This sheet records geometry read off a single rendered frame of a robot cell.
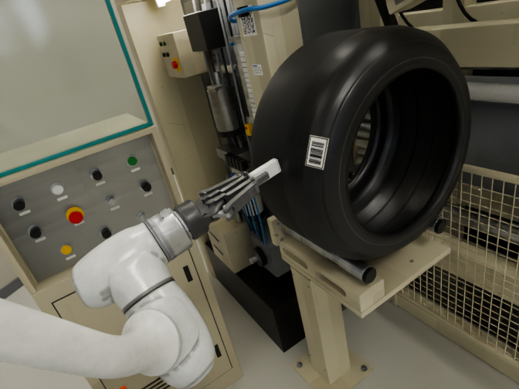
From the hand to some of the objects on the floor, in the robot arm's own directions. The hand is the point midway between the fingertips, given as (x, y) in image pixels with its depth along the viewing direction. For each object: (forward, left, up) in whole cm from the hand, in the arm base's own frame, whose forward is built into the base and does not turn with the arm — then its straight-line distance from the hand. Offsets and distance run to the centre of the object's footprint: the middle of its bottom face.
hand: (265, 172), depth 77 cm
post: (+48, -2, -122) cm, 131 cm away
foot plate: (+48, -2, -122) cm, 130 cm away
